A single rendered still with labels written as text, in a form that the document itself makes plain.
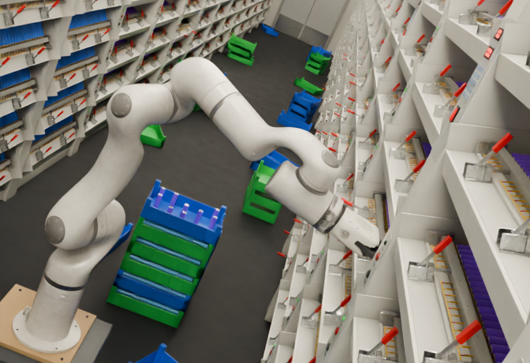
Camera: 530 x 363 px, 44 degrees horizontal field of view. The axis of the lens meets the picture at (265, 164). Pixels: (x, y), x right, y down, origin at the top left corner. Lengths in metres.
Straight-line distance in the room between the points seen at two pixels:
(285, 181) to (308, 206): 0.07
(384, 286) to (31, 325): 1.04
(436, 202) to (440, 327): 0.32
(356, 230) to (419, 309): 0.40
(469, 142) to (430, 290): 0.29
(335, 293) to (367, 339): 0.54
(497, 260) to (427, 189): 0.47
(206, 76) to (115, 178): 0.37
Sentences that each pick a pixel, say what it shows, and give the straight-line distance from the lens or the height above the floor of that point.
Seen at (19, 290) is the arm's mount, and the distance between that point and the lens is 2.15.
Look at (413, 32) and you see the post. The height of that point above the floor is 1.39.
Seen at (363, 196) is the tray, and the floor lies 0.94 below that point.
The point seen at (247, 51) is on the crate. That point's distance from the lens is 7.82.
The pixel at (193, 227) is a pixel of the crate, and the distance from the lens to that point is 2.50.
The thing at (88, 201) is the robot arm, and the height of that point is 0.76.
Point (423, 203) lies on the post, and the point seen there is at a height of 1.20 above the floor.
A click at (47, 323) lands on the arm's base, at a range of 1.94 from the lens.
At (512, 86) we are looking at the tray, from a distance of 1.09.
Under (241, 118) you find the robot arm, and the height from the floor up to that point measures 1.15.
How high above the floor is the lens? 1.55
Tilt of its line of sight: 19 degrees down
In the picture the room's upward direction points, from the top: 25 degrees clockwise
